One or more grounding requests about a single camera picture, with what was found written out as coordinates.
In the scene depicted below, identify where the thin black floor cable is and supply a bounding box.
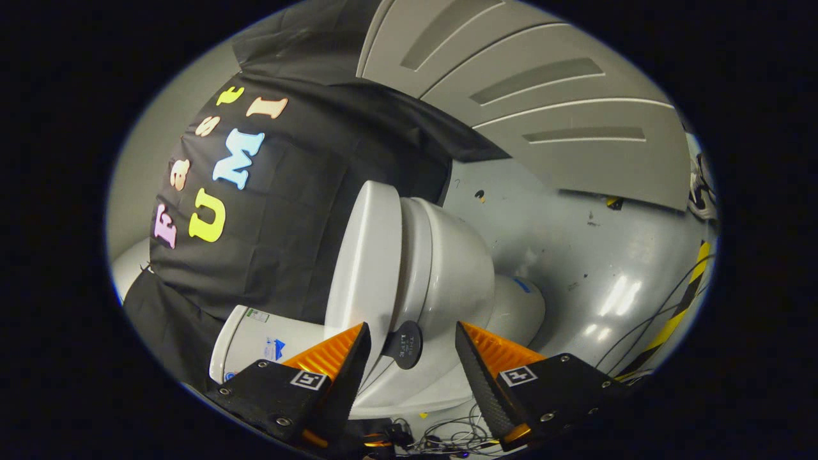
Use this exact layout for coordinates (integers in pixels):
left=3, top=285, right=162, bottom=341
left=594, top=256, right=711, bottom=372

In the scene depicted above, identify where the yellow black striped floor tape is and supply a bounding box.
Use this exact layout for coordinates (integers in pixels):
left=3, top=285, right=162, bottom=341
left=615, top=240, right=713, bottom=379

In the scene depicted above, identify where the black backdrop cloth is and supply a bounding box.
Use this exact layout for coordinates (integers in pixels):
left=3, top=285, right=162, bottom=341
left=121, top=0, right=512, bottom=397

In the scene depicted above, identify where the grey panelled door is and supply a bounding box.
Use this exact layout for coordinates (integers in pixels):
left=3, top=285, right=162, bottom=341
left=356, top=0, right=694, bottom=213

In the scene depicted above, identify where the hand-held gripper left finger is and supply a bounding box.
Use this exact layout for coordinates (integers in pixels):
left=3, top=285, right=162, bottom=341
left=206, top=321, right=373, bottom=448

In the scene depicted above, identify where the white toilet bowl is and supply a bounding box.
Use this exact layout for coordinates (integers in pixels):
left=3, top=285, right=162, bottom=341
left=397, top=196, right=548, bottom=384

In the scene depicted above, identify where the black cable bundle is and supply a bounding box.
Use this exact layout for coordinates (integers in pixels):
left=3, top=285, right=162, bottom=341
left=364, top=402, right=502, bottom=458

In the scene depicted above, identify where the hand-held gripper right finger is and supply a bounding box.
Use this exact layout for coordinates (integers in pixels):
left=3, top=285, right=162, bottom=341
left=455, top=321, right=630, bottom=452

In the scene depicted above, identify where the black round lid tab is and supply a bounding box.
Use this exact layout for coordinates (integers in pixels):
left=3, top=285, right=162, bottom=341
left=382, top=321, right=424, bottom=371

